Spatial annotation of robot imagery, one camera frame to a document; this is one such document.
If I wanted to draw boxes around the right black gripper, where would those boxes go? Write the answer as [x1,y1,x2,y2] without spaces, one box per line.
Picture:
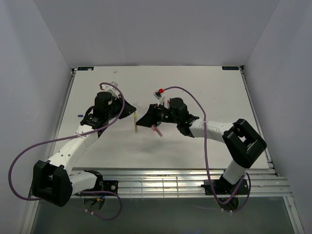
[136,103,180,127]

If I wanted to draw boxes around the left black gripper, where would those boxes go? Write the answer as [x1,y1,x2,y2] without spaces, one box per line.
[106,94,137,120]

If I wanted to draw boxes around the yellow pen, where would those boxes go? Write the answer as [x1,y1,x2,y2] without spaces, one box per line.
[133,111,138,133]

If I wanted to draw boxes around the pink pen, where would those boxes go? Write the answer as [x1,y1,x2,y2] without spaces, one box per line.
[151,125,163,137]

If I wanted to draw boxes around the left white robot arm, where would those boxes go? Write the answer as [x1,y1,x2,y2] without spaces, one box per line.
[32,92,136,207]

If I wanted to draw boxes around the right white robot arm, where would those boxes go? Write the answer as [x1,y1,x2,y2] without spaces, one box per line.
[136,97,267,194]

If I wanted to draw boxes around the left blue label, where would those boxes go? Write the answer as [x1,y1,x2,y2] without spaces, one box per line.
[77,67,94,71]

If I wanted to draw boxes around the blue label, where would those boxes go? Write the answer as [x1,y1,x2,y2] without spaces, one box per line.
[222,66,239,71]
[77,67,94,71]

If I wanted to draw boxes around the right blue label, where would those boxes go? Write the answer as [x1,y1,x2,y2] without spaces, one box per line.
[222,66,239,71]

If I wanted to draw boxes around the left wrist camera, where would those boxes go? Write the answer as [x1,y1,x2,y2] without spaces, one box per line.
[105,81,121,99]

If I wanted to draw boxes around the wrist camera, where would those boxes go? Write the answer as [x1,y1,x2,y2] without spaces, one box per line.
[105,81,121,99]
[153,89,165,106]

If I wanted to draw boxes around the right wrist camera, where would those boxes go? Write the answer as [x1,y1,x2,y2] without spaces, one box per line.
[153,89,165,106]

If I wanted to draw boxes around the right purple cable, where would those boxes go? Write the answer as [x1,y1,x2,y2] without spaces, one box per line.
[163,85,252,213]

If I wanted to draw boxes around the purple cable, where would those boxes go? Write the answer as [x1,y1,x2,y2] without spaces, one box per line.
[163,85,252,213]
[8,82,126,221]

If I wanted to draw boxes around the aluminium frame rails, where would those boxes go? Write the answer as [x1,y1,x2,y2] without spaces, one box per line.
[28,168,293,199]

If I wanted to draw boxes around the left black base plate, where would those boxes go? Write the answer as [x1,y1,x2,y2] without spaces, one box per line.
[81,180,119,196]

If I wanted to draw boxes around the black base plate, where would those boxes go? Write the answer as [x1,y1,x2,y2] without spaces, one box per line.
[200,179,249,195]
[81,180,119,196]

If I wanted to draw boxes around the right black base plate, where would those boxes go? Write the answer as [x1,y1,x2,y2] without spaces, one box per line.
[200,179,249,195]

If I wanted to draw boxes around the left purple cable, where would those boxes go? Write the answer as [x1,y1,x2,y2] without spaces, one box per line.
[8,82,126,221]

